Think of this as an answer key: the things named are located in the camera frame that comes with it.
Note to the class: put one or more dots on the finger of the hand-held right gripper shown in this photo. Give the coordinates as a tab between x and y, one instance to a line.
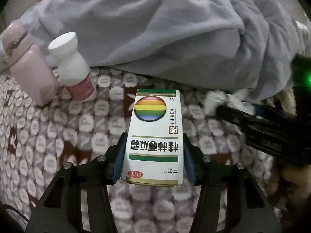
267	111
233	116

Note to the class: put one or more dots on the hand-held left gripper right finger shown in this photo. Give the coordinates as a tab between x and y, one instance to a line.
189	165

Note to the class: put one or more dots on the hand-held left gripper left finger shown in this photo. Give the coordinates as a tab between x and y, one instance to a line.
117	165

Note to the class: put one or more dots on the paper tissue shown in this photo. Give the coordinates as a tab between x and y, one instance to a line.
213	99

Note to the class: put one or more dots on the white medicine box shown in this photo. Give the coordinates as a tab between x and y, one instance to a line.
153	131

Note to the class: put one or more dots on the person's right hand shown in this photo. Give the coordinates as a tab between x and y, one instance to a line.
291	179

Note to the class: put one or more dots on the printed fleece blanket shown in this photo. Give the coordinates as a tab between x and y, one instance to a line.
73	131

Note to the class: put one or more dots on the white pill bottle pink label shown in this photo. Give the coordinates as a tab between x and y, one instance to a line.
70	65

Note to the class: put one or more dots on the grey-blue duvet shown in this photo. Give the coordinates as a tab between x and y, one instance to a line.
158	29

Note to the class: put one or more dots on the pink thermos bottle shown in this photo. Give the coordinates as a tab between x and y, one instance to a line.
29	72

